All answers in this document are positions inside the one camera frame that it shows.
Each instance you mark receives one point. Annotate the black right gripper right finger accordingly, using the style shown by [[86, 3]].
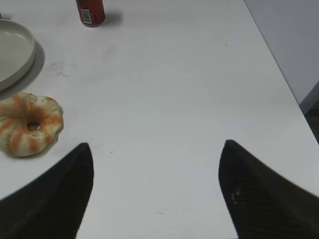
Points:
[[262, 204]]

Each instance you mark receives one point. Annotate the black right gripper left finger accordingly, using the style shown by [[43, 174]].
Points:
[[53, 205]]

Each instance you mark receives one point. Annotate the beige round plate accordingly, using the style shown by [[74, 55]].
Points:
[[17, 52]]

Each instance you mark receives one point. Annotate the red soda can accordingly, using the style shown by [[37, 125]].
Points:
[[91, 12]]

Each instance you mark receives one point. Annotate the orange striped bagel bread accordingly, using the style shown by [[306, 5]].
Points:
[[28, 123]]

